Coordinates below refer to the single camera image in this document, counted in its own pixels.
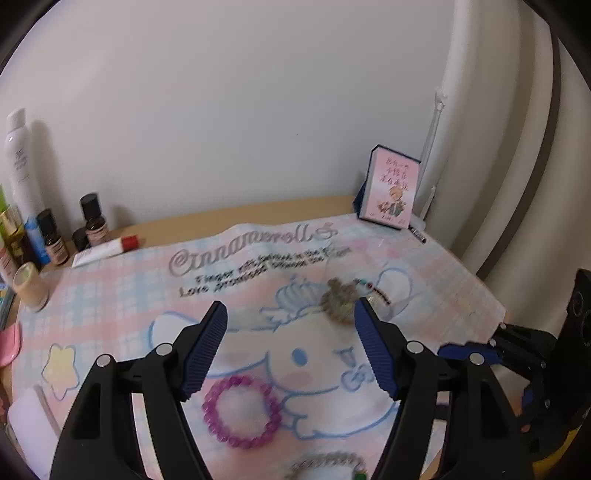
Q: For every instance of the large brown dropper bottle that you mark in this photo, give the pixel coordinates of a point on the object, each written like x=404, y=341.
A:
x=94, y=221

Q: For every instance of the black and red pen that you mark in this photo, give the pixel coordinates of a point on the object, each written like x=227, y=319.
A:
x=418, y=234

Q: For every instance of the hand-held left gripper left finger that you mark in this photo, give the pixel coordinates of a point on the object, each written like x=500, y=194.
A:
x=203, y=350

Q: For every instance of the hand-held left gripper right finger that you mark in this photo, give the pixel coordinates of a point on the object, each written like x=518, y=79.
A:
x=374, y=350

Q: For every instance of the white tube red cap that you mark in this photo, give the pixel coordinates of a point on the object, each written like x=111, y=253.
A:
x=101, y=251

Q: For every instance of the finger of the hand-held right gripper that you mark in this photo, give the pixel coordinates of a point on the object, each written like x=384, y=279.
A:
x=528, y=401
x=466, y=349

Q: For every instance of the light blue packet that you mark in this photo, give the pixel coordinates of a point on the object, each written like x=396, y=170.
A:
x=5, y=304

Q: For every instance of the blue and white tube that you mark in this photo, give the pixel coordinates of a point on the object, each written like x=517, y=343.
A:
x=34, y=240

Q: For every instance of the white spray can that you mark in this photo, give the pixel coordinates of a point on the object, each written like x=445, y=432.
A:
x=23, y=161

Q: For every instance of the pink desk calendar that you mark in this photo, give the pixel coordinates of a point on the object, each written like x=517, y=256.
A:
x=392, y=189

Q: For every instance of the pastel cartoon printed desk mat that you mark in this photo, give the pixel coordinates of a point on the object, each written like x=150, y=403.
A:
x=138, y=300

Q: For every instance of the tiny brown bottle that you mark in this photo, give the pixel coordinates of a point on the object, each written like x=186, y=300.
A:
x=79, y=239

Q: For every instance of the white notepad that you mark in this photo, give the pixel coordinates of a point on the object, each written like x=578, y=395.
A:
x=30, y=415

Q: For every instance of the round wooden cup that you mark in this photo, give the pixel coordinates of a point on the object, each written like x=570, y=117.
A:
x=31, y=286

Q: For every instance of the slim brown dropper bottle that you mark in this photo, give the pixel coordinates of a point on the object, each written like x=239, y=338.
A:
x=53, y=240

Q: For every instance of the yellow oil bottle gold cap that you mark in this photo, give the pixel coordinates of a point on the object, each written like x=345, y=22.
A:
x=14, y=237

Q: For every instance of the white bottle pink label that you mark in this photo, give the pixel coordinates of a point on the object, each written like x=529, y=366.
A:
x=5, y=265

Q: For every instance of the white curtain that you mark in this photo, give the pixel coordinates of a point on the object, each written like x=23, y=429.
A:
x=508, y=138

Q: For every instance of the white wall clip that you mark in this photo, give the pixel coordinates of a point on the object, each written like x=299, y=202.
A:
x=438, y=99

